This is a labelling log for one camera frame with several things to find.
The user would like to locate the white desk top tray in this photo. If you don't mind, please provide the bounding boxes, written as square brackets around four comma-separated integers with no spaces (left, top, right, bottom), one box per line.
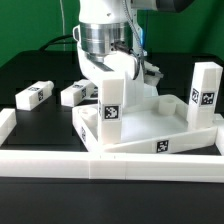
[72,95,218,154]

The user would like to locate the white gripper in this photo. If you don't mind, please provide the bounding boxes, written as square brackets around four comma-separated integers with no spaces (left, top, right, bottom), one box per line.
[77,45,163,108]

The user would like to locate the white thin cable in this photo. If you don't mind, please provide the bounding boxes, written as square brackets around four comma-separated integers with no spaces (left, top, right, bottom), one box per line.
[59,0,66,52]

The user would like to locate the white U-shaped fence frame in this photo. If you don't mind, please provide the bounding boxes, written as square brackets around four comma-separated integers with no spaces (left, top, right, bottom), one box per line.
[0,108,224,183]

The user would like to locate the black cable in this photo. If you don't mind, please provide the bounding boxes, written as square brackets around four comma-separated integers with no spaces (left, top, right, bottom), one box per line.
[39,33,80,52]

